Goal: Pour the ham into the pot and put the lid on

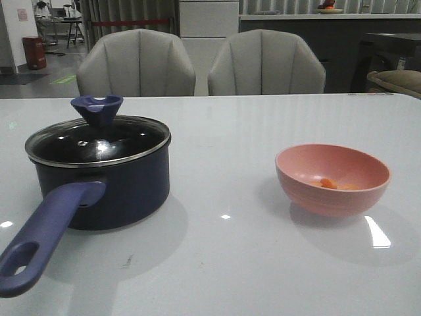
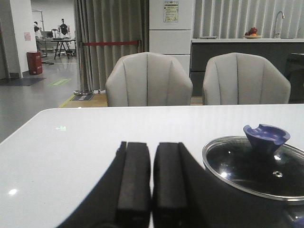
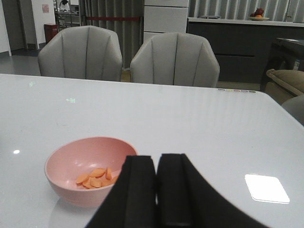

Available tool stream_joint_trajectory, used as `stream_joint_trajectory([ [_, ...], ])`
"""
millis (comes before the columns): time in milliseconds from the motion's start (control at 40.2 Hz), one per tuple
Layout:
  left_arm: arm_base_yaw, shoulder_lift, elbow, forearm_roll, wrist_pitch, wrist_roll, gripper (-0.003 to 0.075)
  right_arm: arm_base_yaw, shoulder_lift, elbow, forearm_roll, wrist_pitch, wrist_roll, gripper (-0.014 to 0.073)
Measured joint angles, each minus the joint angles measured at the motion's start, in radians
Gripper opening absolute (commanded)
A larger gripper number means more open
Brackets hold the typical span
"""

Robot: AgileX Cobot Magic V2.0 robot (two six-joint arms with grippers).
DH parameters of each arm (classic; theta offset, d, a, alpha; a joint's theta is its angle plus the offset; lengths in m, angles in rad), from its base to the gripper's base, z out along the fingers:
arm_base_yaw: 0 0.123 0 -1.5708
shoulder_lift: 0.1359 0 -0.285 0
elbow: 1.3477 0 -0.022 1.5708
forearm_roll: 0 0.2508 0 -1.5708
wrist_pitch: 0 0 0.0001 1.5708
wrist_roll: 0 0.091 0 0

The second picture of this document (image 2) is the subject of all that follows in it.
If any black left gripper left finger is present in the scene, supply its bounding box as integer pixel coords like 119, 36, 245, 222
59, 142, 151, 228

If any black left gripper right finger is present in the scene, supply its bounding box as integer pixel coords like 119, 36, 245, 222
152, 142, 294, 228

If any glass lid with blue knob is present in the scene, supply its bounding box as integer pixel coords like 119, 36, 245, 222
202, 123, 304, 201

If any dark blue saucepan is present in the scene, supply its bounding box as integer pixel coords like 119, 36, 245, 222
291, 216, 304, 228

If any grey left chair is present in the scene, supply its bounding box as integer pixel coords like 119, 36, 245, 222
105, 52, 193, 107

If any grey chair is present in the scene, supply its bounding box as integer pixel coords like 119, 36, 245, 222
202, 52, 291, 105
105, 52, 193, 107

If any grey right chair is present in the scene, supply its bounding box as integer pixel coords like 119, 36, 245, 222
202, 52, 291, 105

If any red barrier belt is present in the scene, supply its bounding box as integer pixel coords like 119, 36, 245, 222
83, 40, 139, 46

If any red bin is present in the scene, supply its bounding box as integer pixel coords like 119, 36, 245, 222
27, 51, 43, 75

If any background work table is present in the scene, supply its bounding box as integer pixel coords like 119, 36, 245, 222
36, 37, 76, 59

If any dark washing machine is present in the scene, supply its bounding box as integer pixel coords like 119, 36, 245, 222
284, 53, 304, 104

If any dark kitchen counter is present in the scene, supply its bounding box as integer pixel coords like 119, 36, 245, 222
190, 38, 304, 86

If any white refrigerator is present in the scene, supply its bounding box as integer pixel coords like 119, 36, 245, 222
149, 0, 195, 74

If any fruit plate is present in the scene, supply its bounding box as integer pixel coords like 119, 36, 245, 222
244, 27, 262, 39

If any grey curtain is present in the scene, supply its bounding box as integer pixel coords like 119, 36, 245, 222
74, 0, 149, 95

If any chrome faucet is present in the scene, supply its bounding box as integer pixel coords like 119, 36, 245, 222
273, 11, 285, 38

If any background person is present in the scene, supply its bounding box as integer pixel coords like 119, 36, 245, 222
34, 21, 42, 38

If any metal stanchion post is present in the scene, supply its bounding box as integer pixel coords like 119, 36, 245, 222
74, 41, 92, 95

